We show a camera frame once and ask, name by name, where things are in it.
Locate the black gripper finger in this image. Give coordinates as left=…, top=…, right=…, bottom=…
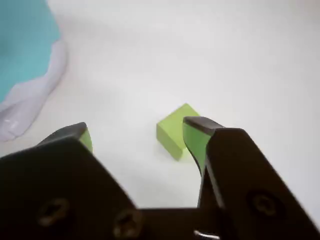
left=182, top=116, right=320, bottom=240
left=0, top=122, right=145, bottom=240

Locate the green cube block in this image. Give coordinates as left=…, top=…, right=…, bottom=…
left=156, top=103, right=201, bottom=161

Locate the teal animal-shaped bin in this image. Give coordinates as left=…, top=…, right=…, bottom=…
left=0, top=0, right=69, bottom=143

